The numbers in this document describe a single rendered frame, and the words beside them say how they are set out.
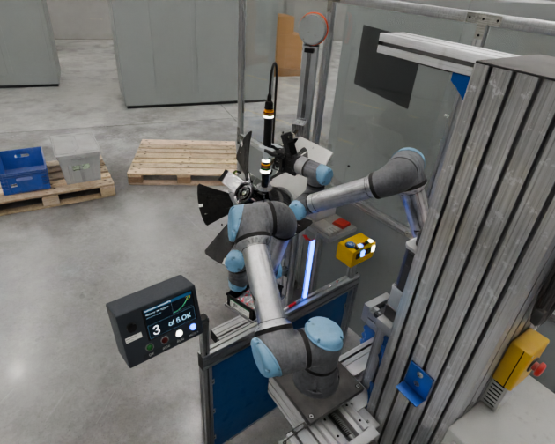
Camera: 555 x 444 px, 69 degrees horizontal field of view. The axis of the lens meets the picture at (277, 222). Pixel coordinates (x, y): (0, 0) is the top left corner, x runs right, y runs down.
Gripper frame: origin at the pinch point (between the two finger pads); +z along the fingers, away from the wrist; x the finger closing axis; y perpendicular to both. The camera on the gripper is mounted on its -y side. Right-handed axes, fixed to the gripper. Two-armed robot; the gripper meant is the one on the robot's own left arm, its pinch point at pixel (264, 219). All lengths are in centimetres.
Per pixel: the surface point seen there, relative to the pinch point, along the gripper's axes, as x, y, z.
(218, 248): 16.9, 22.9, -3.2
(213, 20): -45, 234, 513
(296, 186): 0.7, -6.2, 38.4
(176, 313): -2, 10, -65
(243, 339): 35, -1, -39
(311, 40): -65, -6, 80
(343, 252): 17.8, -35.4, 7.5
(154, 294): -8, 16, -65
